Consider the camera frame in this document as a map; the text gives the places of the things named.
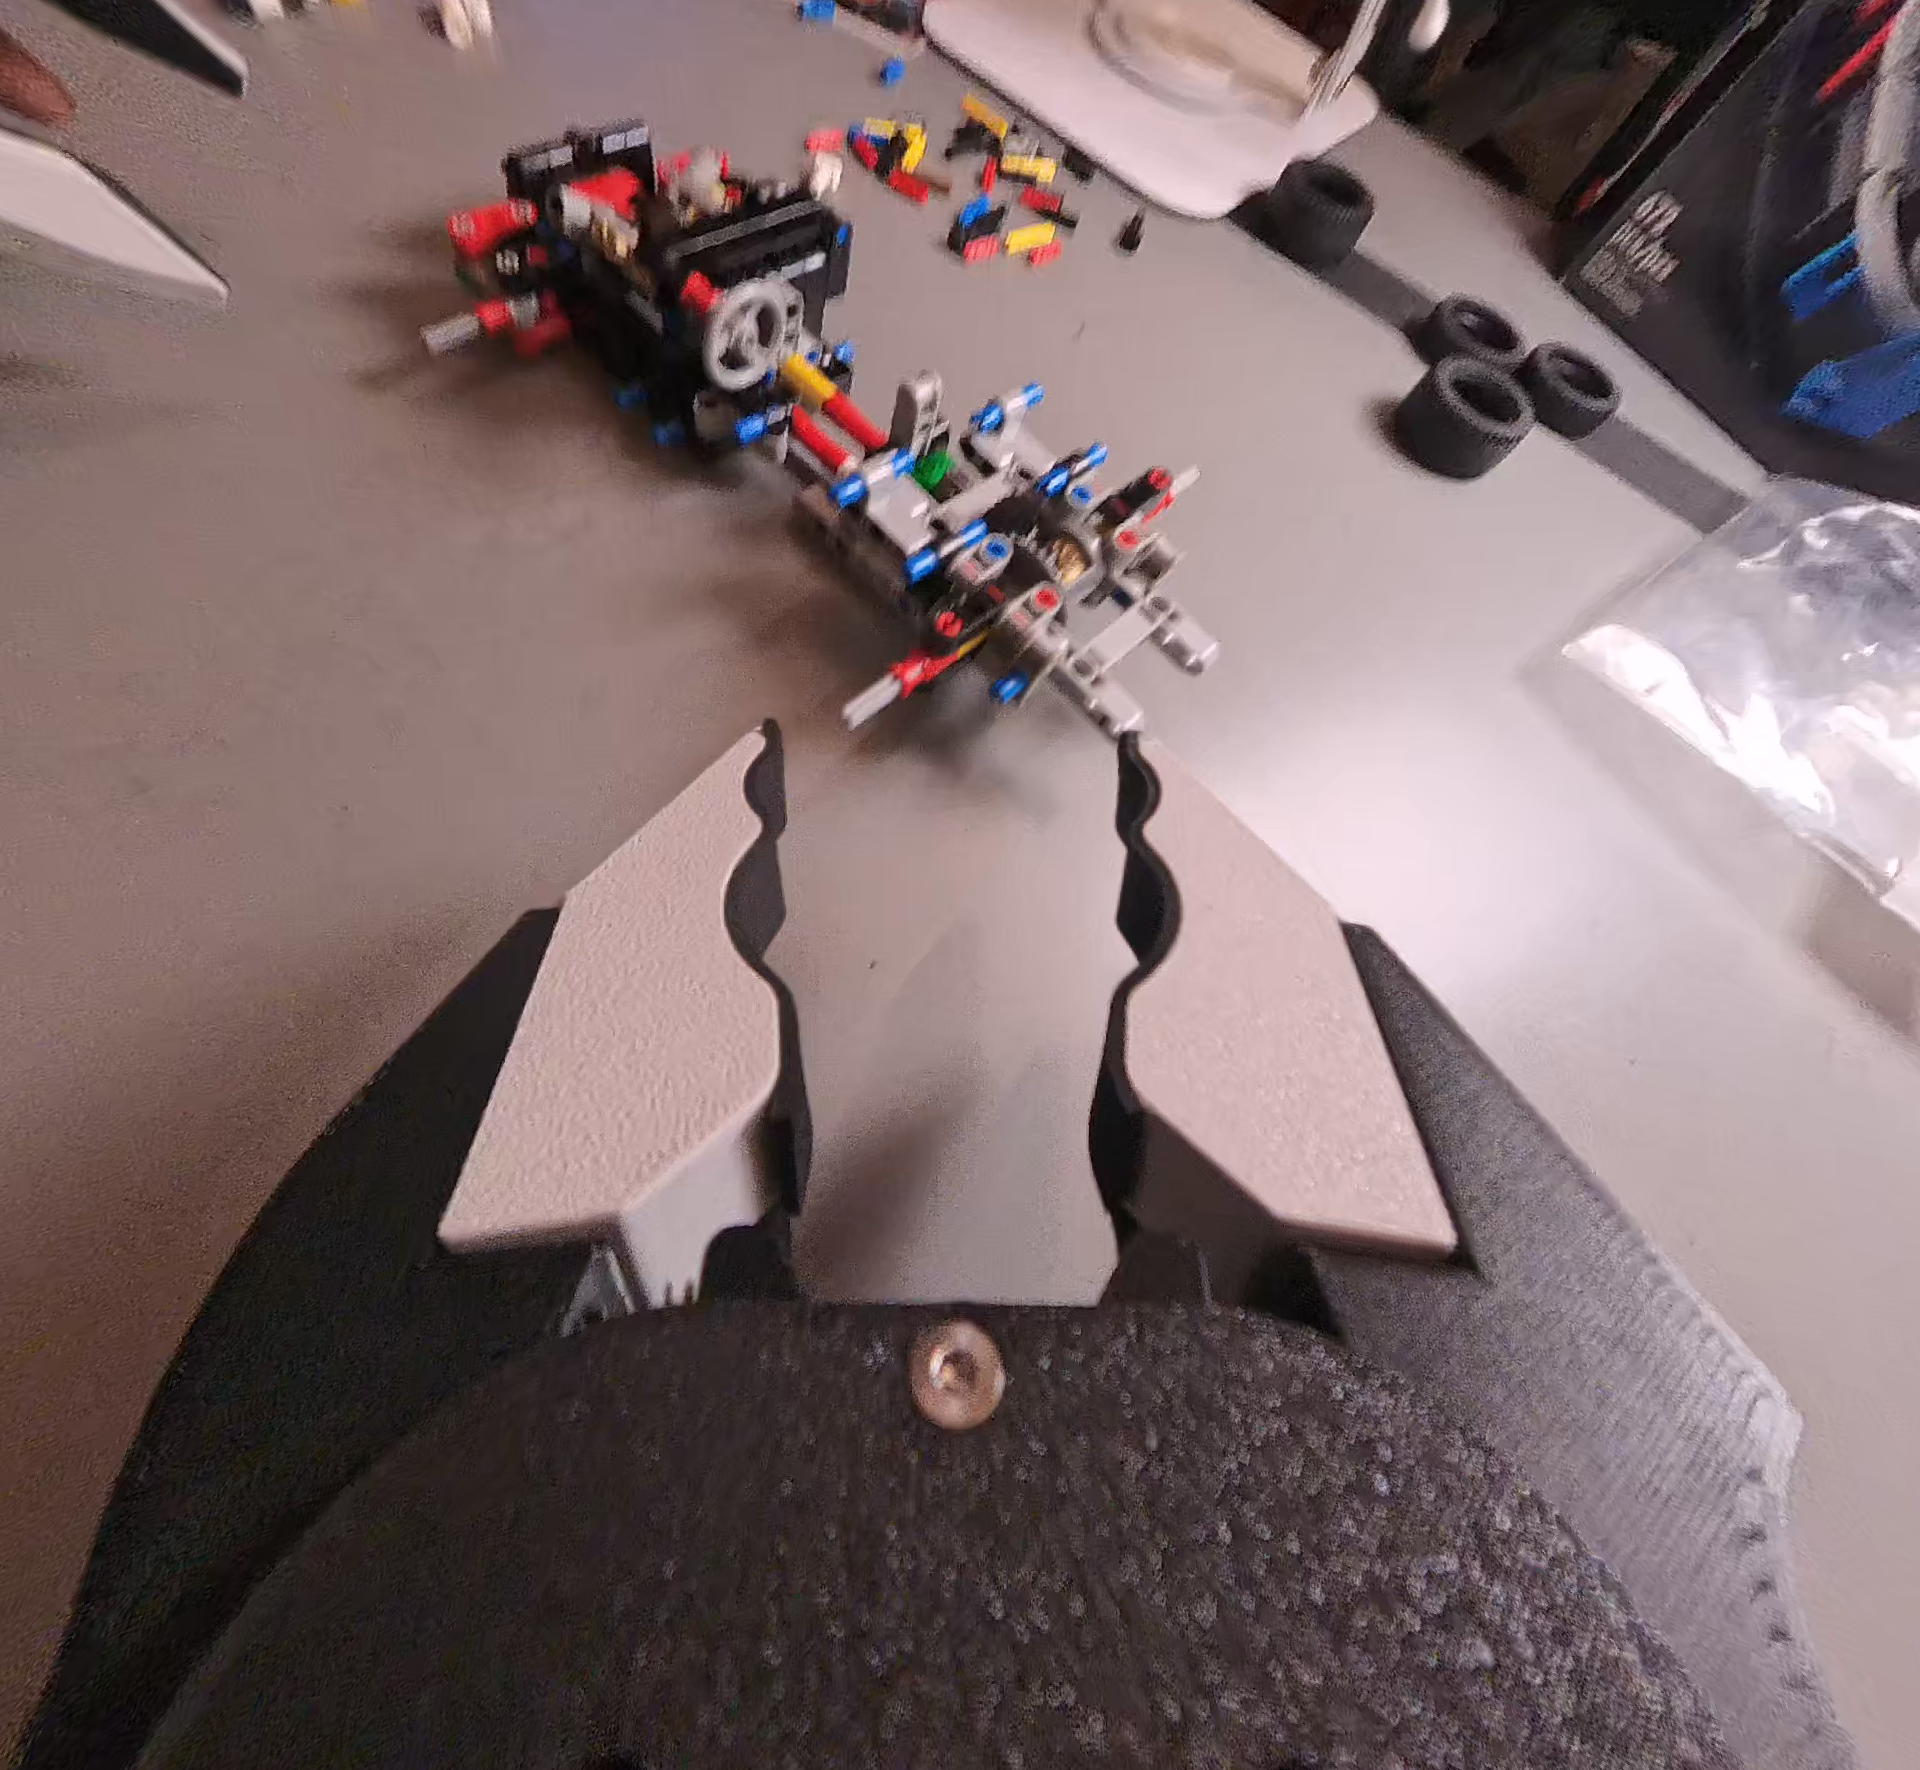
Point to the clear plastic bag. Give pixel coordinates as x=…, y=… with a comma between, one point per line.
x=1769, y=666

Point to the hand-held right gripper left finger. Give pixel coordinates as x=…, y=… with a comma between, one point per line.
x=634, y=1046

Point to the black rubber lego tyre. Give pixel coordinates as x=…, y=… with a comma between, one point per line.
x=1467, y=419
x=1468, y=327
x=1568, y=388
x=1325, y=219

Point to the white book stand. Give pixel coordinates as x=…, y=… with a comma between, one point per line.
x=1049, y=63

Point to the partly built lego car chassis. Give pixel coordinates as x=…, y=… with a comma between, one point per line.
x=754, y=271

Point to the black tape strip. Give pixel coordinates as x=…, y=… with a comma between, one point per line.
x=1662, y=452

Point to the pile of coloured lego pins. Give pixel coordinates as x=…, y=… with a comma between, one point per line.
x=976, y=188

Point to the black lego set box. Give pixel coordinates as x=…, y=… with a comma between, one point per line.
x=1693, y=222

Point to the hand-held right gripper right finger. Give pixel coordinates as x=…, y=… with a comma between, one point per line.
x=1280, y=1046

